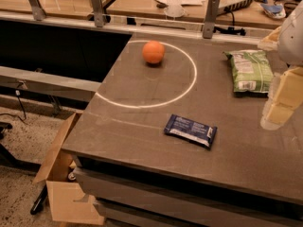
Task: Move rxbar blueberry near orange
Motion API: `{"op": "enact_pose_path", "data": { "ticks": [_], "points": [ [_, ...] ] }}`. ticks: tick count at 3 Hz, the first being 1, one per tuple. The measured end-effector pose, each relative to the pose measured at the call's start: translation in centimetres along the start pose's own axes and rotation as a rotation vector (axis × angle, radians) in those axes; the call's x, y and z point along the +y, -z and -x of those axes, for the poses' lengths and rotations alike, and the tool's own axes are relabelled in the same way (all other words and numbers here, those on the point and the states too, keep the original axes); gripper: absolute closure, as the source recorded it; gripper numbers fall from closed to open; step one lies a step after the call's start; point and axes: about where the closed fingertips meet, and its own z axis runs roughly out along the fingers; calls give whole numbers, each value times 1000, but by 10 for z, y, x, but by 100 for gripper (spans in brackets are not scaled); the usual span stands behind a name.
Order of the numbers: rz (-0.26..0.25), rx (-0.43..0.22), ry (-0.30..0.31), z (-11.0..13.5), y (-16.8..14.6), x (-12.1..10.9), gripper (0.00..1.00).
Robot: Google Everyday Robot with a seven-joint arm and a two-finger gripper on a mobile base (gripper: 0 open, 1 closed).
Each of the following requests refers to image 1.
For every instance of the grey power strip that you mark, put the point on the grey power strip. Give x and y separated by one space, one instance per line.
232 5

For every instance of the right metal bracket post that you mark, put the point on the right metal bracket post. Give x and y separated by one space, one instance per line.
210 18

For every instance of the orange fruit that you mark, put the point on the orange fruit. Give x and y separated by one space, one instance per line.
153 52

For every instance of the green chip bag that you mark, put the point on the green chip bag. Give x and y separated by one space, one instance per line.
251 71

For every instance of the left metal bracket post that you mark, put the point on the left metal bracket post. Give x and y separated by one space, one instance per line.
37 10

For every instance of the blue rxbar blueberry wrapper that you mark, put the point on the blue rxbar blueberry wrapper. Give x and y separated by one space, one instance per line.
191 130

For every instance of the cardboard box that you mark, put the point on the cardboard box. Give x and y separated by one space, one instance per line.
68 203

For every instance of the middle metal bracket post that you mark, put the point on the middle metal bracket post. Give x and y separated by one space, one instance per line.
98 13

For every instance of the metal bracket post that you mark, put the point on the metal bracket post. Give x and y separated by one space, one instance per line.
37 10
210 18
98 13

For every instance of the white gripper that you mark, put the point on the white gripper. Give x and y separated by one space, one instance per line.
293 40

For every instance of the white face mask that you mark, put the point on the white face mask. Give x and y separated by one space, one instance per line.
174 11

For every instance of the blue white cloth item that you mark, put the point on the blue white cloth item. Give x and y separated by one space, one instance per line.
274 11

